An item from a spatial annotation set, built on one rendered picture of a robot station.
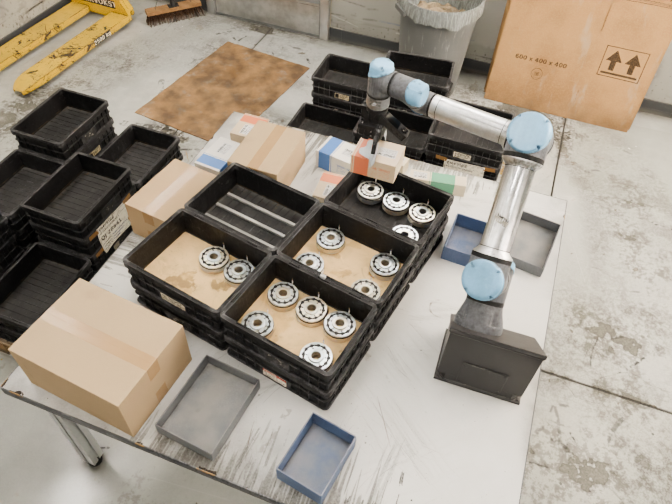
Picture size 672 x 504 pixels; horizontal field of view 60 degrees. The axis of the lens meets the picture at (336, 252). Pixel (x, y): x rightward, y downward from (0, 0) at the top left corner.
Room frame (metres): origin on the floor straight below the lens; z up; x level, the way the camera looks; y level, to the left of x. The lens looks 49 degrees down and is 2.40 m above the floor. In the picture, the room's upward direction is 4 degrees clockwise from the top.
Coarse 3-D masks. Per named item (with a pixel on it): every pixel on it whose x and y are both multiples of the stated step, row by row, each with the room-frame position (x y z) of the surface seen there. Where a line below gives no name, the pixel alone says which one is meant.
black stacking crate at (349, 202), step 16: (352, 176) 1.70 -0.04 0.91; (336, 192) 1.60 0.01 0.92; (352, 192) 1.70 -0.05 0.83; (384, 192) 1.71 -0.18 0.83; (400, 192) 1.70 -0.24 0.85; (416, 192) 1.67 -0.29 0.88; (432, 192) 1.64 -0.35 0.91; (352, 208) 1.61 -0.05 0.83; (368, 208) 1.61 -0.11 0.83; (384, 224) 1.53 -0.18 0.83; (400, 224) 1.54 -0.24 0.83; (432, 240) 1.47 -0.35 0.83; (416, 256) 1.36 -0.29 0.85
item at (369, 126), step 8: (368, 112) 1.59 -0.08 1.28; (376, 112) 1.57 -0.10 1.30; (384, 112) 1.58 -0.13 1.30; (360, 120) 1.60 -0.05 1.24; (368, 120) 1.60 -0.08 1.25; (376, 120) 1.59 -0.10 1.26; (360, 128) 1.59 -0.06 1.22; (368, 128) 1.57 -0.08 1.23; (376, 128) 1.57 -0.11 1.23; (384, 128) 1.60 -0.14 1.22; (360, 136) 1.58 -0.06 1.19; (368, 136) 1.58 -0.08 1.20
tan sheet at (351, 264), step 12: (324, 228) 1.49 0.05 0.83; (312, 240) 1.43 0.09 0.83; (348, 240) 1.44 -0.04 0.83; (300, 252) 1.37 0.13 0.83; (312, 252) 1.37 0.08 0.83; (348, 252) 1.38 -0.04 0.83; (360, 252) 1.38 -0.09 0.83; (372, 252) 1.39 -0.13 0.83; (324, 264) 1.32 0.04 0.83; (336, 264) 1.32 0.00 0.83; (348, 264) 1.33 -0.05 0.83; (360, 264) 1.33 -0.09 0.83; (336, 276) 1.27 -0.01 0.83; (348, 276) 1.27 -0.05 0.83; (360, 276) 1.27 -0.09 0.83; (372, 276) 1.28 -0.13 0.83; (384, 288) 1.23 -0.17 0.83
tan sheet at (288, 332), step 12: (264, 300) 1.15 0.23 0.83; (276, 312) 1.10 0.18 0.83; (288, 312) 1.10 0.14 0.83; (276, 324) 1.05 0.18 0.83; (288, 324) 1.06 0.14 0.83; (300, 324) 1.06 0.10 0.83; (360, 324) 1.07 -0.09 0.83; (276, 336) 1.01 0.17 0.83; (288, 336) 1.01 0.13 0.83; (300, 336) 1.01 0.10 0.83; (312, 336) 1.02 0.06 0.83; (324, 336) 1.02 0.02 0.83; (288, 348) 0.97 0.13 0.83; (300, 348) 0.97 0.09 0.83; (336, 348) 0.98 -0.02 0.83
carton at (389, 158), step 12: (360, 144) 1.62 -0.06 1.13; (372, 144) 1.63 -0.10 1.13; (384, 144) 1.63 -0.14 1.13; (396, 144) 1.64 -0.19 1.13; (360, 156) 1.56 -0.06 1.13; (384, 156) 1.57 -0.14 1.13; (396, 156) 1.57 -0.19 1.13; (360, 168) 1.55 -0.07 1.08; (372, 168) 1.54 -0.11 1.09; (384, 168) 1.53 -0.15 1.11; (396, 168) 1.53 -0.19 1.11; (384, 180) 1.52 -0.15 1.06
